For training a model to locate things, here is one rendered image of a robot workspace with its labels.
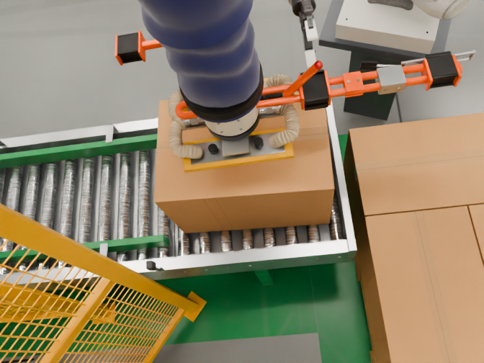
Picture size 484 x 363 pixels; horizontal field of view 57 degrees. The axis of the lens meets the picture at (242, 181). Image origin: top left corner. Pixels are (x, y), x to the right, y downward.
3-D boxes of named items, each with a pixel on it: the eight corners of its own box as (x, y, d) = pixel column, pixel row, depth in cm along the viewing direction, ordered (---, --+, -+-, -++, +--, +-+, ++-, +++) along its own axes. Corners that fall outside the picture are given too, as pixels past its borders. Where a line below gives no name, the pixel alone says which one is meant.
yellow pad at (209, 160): (184, 173, 138) (181, 166, 133) (184, 145, 142) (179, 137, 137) (294, 158, 135) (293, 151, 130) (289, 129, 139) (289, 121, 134)
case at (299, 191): (184, 233, 186) (153, 202, 149) (186, 147, 201) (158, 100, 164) (329, 224, 179) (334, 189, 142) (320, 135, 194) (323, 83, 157)
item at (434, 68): (426, 91, 125) (430, 81, 121) (419, 69, 128) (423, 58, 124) (456, 86, 124) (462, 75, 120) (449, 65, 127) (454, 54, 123)
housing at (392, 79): (379, 96, 127) (381, 87, 123) (374, 76, 130) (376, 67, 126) (403, 92, 127) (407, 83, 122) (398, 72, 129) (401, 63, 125)
